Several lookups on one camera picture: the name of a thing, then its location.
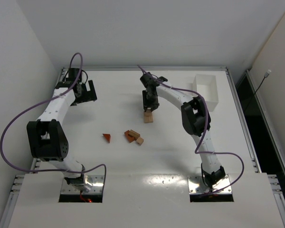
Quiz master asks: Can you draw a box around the small light wood cube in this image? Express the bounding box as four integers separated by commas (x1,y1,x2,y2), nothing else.
136,137,144,145

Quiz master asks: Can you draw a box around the red-brown arch block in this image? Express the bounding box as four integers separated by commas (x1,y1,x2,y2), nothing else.
124,130,135,143

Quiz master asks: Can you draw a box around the red-brown triangle block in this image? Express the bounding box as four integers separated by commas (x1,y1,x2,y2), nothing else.
103,133,111,143

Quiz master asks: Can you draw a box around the white plastic box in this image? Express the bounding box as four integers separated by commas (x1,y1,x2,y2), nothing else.
192,74,219,112

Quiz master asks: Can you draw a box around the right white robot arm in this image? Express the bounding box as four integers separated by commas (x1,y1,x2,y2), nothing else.
140,72,226,189

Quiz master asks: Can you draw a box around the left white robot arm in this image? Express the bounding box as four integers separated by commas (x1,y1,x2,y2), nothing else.
27,68,97,191

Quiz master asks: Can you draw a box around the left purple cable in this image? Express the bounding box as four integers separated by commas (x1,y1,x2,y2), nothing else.
0,52,107,188

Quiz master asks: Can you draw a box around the purple cable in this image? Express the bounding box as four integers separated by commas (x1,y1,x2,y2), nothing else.
137,65,245,197
0,52,107,188

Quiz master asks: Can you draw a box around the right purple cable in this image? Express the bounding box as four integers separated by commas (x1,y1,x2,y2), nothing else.
137,65,245,197

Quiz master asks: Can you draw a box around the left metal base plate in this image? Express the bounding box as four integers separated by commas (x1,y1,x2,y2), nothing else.
60,174,105,195

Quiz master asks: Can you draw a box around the metal base plate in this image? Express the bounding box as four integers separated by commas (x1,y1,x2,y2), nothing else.
188,175,232,196
60,174,105,195

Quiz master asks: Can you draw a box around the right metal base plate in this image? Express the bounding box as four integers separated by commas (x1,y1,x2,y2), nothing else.
188,175,232,196

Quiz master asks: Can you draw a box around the black cable white plug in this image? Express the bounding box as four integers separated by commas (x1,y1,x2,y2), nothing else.
253,69,271,96

